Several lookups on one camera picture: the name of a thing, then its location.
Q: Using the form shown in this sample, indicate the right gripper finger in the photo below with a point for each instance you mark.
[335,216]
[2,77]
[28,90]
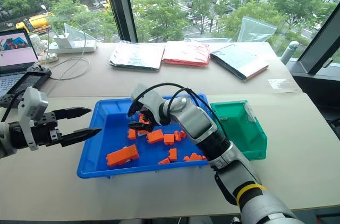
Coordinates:
[139,126]
[133,108]

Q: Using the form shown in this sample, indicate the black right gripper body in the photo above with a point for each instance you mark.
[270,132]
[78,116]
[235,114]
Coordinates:
[153,117]

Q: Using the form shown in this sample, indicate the red plastic bag pack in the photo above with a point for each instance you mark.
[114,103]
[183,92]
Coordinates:
[186,52]

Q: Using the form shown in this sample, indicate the medium orange block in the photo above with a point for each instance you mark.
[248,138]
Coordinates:
[155,136]

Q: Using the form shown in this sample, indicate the clear plastic bag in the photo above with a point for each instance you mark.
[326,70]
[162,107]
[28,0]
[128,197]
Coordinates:
[256,29]

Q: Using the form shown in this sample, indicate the white charger adapter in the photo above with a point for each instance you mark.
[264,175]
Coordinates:
[63,40]

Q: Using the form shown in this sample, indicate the green plastic bin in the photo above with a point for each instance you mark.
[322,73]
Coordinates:
[239,128]

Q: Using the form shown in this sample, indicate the black handheld controller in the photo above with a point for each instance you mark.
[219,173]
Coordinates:
[29,78]

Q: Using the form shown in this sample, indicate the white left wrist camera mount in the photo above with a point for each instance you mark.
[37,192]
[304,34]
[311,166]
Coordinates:
[32,102]

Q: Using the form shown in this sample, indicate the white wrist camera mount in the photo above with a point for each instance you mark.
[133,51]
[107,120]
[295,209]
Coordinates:
[32,102]
[150,96]

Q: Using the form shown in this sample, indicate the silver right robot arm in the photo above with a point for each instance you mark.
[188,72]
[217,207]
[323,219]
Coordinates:
[202,128]

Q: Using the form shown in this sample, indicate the white bottle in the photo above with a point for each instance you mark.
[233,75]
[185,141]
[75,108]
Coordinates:
[289,52]

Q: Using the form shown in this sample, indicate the small white plug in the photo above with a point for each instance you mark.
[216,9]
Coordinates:
[50,57]

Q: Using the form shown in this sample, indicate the dark window pillar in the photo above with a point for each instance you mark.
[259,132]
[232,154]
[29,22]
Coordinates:
[120,3]

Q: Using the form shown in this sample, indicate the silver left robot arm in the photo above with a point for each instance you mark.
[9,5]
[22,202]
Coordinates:
[5,139]

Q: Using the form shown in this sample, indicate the blue plastic bin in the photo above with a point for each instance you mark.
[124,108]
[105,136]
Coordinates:
[111,117]

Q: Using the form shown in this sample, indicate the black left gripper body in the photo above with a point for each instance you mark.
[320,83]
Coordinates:
[46,131]

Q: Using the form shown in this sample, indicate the flat orange block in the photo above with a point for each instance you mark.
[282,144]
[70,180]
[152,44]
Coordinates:
[195,157]

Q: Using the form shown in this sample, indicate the dark plastic bag pack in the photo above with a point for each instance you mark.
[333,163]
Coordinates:
[239,62]

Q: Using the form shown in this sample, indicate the small orange block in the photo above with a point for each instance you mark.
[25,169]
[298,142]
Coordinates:
[132,134]
[169,139]
[164,161]
[142,132]
[177,136]
[173,154]
[183,134]
[144,119]

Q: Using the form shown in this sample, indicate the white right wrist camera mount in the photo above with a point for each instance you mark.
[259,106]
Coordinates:
[150,96]

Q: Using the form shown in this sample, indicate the dark slanted window frame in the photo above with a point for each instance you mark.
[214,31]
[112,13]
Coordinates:
[318,43]

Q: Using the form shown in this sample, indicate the white crumpled object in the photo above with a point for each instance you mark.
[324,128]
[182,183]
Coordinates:
[38,44]

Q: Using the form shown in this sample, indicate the large orange block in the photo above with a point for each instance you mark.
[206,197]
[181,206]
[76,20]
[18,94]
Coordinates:
[123,155]

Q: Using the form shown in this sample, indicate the silver plastic bag pack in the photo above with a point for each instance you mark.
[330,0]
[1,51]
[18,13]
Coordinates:
[138,55]

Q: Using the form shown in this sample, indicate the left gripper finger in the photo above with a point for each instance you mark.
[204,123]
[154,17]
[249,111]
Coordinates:
[79,135]
[74,112]

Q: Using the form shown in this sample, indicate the white power strip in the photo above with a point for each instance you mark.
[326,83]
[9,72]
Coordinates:
[79,44]

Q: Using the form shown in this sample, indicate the open laptop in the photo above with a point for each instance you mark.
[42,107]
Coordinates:
[16,48]

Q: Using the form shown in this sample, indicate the clear plastic scrap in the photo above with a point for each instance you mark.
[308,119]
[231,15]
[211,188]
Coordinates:
[280,84]

